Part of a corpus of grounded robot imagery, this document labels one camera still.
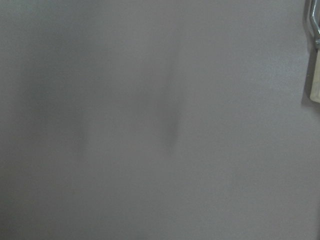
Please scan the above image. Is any wooden cutting board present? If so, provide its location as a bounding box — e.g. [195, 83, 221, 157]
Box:
[302, 0, 320, 104]

